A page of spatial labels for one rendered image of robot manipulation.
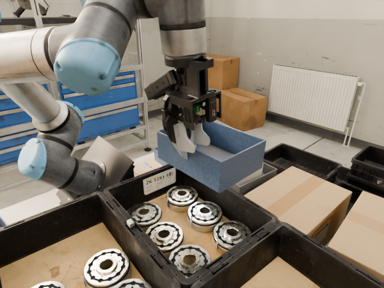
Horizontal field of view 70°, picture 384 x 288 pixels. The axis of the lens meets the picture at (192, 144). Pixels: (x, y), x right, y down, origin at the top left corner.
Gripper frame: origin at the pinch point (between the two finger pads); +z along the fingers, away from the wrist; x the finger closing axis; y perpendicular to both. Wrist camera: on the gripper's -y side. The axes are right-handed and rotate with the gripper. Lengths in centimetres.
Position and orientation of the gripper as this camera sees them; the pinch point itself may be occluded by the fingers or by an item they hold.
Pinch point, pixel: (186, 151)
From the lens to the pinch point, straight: 57.4
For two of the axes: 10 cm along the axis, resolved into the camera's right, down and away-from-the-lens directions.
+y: 6.5, 3.3, -6.8
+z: 0.6, 8.7, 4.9
